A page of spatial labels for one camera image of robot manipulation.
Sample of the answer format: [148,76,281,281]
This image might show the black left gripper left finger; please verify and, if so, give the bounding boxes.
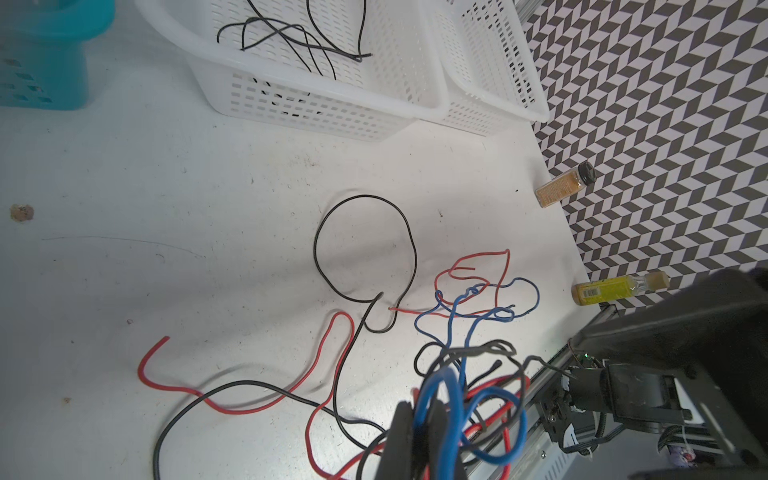
[375,401,414,480]

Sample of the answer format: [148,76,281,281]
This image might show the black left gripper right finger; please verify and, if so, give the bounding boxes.
[427,398,468,480]

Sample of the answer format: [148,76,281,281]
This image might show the red blue black wires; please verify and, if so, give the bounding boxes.
[136,248,541,480]

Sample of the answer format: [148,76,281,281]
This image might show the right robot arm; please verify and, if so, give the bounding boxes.
[534,268,767,479]

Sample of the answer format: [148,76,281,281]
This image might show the yellow liquid bottle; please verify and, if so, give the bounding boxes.
[571,271,670,306]

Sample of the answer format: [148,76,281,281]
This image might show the brown spice bottle black cap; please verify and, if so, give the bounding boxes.
[535,161,597,208]

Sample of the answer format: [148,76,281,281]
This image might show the white plastic basket right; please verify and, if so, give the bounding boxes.
[420,0,550,136]

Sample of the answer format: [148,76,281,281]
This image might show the white plastic basket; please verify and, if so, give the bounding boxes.
[137,1,449,141]
[420,0,550,136]

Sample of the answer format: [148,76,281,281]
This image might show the white plastic basket middle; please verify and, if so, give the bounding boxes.
[137,1,449,141]

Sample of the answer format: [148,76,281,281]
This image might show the teal plastic basket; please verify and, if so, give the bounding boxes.
[1,0,115,110]

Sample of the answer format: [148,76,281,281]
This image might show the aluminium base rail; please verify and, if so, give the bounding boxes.
[466,303,619,479]

